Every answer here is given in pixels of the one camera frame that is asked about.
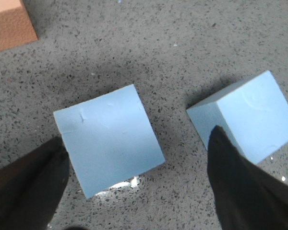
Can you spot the textured orange foam cube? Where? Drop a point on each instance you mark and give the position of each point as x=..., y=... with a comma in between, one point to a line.
x=16, y=28

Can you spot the textured blue foam cube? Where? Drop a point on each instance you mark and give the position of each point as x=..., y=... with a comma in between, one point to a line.
x=109, y=139

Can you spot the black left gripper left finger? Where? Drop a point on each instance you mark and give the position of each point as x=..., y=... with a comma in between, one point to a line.
x=32, y=186

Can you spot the smooth blue foam cube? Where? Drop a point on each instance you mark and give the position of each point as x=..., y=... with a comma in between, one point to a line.
x=252, y=112

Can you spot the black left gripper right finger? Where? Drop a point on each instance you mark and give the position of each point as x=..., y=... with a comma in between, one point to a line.
x=246, y=197

